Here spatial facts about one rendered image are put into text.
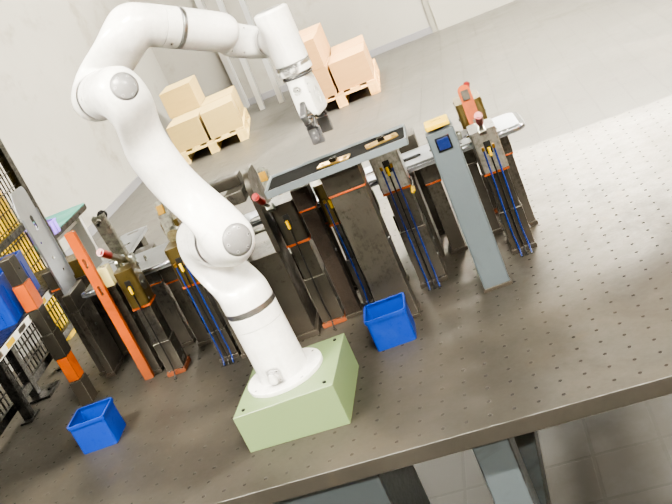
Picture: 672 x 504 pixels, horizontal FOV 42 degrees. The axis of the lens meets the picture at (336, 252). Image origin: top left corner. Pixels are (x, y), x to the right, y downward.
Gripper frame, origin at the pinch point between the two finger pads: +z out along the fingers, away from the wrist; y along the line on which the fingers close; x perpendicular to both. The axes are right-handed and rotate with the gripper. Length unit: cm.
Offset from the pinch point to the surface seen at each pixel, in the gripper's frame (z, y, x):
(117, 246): 12, 6, 71
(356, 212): 21.1, -2.1, -0.8
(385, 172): 18.7, 14.9, -6.7
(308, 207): 19.3, 8.3, 14.5
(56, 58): -27, 564, 410
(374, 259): 34.5, -2.1, -0.3
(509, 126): 24, 37, -38
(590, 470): 124, 14, -30
